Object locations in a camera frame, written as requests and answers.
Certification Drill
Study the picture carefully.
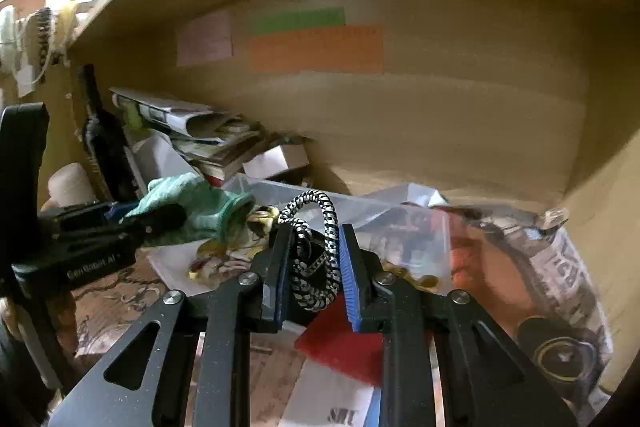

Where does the red velvet pouch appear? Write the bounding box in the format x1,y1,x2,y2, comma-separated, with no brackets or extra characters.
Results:
294,294,383,387

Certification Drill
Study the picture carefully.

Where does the black white braided cord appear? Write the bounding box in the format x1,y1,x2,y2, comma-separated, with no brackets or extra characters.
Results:
275,188,343,313

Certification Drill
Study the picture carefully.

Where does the green knitted sock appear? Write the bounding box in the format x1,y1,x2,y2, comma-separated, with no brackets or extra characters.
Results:
122,172,255,246

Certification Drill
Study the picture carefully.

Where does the beige roll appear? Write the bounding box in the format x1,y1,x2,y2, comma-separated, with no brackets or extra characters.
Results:
41,162,96,211

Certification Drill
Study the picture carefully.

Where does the vintage print brown paper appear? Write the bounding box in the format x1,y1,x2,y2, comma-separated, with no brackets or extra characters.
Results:
73,251,305,426

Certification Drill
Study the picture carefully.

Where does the floral patterned cloth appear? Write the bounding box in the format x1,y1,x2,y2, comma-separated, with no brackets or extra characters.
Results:
188,206,280,288

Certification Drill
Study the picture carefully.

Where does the clear plastic bin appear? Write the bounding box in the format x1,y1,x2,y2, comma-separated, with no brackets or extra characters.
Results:
146,173,454,298

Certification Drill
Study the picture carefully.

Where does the black gold-trimmed pouch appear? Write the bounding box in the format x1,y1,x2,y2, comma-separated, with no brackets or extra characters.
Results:
292,227,328,299

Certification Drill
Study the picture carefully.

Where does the rolled newspaper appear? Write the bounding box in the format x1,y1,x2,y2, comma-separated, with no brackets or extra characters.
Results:
110,88,235,139

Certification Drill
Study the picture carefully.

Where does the stack of books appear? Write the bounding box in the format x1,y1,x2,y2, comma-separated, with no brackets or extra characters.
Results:
170,119,272,186

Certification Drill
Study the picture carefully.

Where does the small white card box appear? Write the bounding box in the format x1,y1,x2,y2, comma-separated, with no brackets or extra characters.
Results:
243,144,309,179

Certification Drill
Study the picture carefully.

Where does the pink paper note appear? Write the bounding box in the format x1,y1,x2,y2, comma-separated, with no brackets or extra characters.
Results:
176,11,233,67

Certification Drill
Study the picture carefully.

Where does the green paper note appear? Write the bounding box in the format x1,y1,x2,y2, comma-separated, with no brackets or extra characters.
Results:
253,8,346,36

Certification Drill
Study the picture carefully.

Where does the orange paper note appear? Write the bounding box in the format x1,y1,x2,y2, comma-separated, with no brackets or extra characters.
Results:
248,25,384,74

